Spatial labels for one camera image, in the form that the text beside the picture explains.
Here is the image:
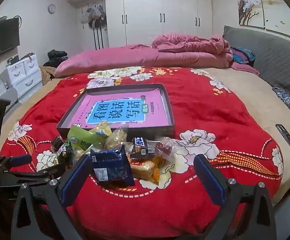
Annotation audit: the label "white drawer chest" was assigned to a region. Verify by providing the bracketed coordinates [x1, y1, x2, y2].
[6, 54, 43, 97]

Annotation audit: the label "purple and blue cloth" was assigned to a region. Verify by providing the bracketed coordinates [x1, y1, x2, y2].
[231, 46, 256, 64]

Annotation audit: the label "pile of black clothes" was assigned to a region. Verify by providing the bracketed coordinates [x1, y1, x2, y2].
[44, 49, 68, 67]

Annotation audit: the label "small dark brown candy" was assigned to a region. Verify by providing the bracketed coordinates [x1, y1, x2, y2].
[51, 135, 64, 153]

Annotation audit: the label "pink quilt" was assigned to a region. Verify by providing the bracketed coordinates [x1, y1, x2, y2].
[54, 33, 260, 78]

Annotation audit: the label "grey padded headboard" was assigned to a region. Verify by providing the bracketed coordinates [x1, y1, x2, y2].
[222, 26, 290, 105]

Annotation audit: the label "orange rice cracker packet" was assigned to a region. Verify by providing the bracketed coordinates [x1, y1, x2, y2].
[129, 155, 165, 184]

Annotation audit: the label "small dark green packet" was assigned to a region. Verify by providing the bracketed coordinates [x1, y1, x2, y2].
[56, 140, 73, 165]

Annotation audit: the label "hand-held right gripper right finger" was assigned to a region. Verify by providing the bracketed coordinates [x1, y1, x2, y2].
[193, 154, 278, 240]

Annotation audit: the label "floral wall picture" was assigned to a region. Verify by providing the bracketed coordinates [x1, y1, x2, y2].
[235, 0, 290, 39]

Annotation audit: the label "clear-wrapped brown cake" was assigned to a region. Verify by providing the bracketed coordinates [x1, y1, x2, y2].
[154, 137, 176, 164]

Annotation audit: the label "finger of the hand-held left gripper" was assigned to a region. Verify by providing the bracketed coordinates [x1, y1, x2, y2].
[0, 165, 67, 183]
[0, 154, 33, 173]

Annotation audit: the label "blue snack packet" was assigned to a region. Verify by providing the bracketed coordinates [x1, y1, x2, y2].
[90, 145, 135, 187]

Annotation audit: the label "clear packet round pastry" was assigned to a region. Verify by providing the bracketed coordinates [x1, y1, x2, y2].
[70, 145, 93, 167]

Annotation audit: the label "grey shallow cardboard box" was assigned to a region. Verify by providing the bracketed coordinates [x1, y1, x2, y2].
[56, 83, 175, 140]

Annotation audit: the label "dark chocolate bar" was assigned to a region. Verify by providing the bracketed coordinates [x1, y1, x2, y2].
[130, 137, 156, 160]

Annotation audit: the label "green snack packet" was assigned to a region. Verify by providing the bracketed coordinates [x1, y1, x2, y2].
[67, 125, 105, 153]

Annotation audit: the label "pale grey chair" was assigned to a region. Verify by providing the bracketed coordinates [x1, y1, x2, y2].
[0, 69, 19, 110]

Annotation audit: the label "white wardrobe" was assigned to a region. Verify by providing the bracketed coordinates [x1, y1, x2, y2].
[66, 0, 213, 52]

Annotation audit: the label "red floral blanket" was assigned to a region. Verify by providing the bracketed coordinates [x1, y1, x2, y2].
[0, 66, 284, 240]

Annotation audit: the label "yellow snack packet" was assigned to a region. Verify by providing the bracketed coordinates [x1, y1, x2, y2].
[89, 120, 113, 137]

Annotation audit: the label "grey patterned pillow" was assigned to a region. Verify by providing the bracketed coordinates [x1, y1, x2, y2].
[272, 86, 290, 120]

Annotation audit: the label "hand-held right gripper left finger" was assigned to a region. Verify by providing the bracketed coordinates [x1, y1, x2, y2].
[11, 155, 93, 240]

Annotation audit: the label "hanging bags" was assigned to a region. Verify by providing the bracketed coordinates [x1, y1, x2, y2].
[81, 4, 108, 50]

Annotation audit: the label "clear packet of pale biscuits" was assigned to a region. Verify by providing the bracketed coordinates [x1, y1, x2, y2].
[104, 127, 130, 150]

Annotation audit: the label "black remote control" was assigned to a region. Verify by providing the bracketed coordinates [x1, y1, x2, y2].
[275, 124, 290, 153]

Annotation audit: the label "black television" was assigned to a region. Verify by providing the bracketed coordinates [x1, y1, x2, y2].
[0, 17, 20, 64]

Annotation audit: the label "brown patterned cloth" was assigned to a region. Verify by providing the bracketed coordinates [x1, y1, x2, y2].
[40, 66, 58, 85]

